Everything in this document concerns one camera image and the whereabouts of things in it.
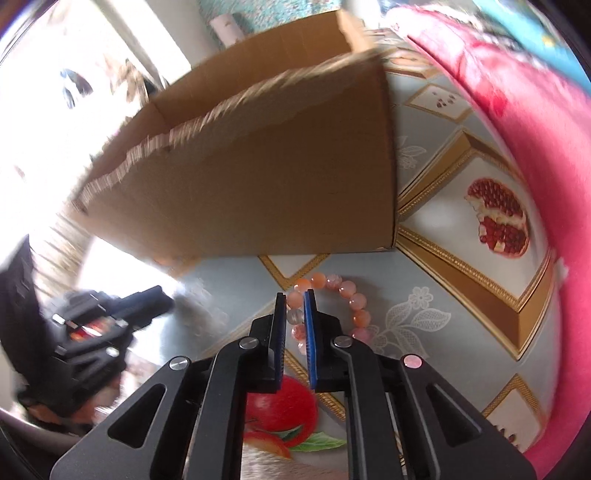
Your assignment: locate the brown cardboard box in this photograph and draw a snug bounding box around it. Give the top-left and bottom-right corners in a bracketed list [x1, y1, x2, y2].
[69, 10, 398, 278]

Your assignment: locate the pink blanket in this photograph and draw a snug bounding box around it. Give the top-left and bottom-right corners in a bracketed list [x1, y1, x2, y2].
[383, 4, 591, 480]

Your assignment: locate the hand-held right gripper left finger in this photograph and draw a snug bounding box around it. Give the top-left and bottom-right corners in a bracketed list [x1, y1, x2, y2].
[50, 291, 288, 480]

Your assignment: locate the orange pink bead bracelet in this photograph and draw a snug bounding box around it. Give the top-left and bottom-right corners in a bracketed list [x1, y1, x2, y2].
[285, 272, 373, 356]

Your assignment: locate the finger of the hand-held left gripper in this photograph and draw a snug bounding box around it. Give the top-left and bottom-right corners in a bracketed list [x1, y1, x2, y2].
[124, 285, 176, 330]

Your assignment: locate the white paper roll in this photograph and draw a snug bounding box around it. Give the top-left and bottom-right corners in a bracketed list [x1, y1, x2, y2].
[209, 14, 246, 48]

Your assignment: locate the blue striped quilt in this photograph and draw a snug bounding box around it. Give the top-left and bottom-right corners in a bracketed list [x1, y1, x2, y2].
[475, 0, 579, 52]

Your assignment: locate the teal floral cloth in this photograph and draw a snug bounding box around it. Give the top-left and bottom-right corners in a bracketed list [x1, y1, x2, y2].
[198, 0, 343, 25]

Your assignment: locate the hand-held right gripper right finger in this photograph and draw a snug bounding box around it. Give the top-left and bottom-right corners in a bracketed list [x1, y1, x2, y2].
[304, 289, 537, 480]

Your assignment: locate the fruit print tablecloth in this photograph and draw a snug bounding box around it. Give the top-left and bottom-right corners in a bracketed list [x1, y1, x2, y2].
[175, 28, 560, 480]

